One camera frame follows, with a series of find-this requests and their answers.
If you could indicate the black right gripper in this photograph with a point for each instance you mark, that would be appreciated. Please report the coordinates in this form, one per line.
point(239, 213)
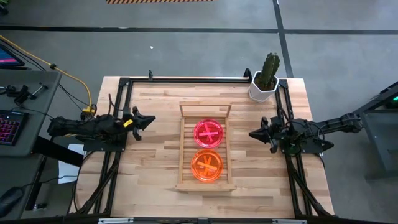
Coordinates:
point(273, 132)

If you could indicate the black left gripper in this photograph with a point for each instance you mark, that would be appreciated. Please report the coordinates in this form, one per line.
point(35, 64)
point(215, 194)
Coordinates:
point(132, 124)

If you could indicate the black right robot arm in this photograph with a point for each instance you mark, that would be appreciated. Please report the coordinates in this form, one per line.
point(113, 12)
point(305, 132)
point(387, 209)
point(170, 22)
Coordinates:
point(311, 130)

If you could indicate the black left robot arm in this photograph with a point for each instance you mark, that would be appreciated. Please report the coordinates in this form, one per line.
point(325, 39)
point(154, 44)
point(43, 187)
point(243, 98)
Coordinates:
point(93, 127)

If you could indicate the wooden slatted shelf rack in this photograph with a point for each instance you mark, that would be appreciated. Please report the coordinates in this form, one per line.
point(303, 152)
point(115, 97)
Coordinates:
point(186, 146)

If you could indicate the white faceted plant pot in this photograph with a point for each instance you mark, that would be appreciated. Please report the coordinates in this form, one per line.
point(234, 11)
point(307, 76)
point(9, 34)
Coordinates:
point(256, 93)

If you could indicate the green cactus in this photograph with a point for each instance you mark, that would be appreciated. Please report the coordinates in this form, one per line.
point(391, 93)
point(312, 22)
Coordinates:
point(269, 70)

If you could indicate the black flat bar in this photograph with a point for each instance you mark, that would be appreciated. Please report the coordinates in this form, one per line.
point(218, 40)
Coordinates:
point(59, 151)

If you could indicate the white paper sheet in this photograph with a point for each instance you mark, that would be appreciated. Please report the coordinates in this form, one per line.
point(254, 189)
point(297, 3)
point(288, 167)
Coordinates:
point(66, 171)

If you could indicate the silver and black hand tool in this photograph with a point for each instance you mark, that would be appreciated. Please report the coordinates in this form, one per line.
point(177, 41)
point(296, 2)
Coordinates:
point(39, 88)

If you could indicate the grey side desk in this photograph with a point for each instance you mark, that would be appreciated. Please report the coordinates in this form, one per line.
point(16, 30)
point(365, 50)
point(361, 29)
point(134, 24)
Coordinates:
point(34, 99)

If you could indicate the grey platform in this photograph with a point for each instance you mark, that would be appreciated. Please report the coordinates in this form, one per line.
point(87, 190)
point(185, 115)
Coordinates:
point(384, 146)

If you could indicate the black clamp tool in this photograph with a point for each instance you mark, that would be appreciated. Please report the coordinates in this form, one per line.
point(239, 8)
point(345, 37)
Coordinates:
point(20, 93)

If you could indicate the black stand with green light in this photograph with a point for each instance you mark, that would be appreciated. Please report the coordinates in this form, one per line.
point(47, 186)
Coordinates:
point(387, 93)

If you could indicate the backlit black keyboard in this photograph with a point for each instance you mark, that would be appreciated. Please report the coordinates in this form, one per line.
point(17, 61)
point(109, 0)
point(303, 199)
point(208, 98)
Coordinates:
point(11, 127)

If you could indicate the screen with pink display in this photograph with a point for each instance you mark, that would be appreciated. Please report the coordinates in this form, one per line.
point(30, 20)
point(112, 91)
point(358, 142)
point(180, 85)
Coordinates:
point(7, 57)

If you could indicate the black computer mouse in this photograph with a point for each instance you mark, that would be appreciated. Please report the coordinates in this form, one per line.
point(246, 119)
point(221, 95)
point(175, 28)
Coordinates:
point(9, 200)

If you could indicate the black aluminium table frame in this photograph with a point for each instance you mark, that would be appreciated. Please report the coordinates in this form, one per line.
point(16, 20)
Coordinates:
point(202, 80)

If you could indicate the silver metal bracket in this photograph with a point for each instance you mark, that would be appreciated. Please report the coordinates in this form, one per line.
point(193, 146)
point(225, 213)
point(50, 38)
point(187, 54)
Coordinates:
point(289, 221)
point(115, 221)

